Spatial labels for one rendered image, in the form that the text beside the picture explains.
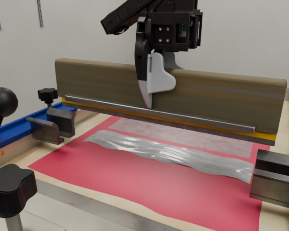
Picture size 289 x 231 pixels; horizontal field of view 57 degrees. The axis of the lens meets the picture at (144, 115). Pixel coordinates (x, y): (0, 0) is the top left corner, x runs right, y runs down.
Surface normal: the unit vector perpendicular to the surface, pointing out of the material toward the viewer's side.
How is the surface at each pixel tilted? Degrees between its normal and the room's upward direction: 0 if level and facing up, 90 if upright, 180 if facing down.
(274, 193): 90
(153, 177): 0
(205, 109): 89
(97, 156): 0
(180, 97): 89
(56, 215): 0
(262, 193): 90
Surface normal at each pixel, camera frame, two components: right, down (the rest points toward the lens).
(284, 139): 0.00, -0.93
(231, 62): -0.44, 0.33
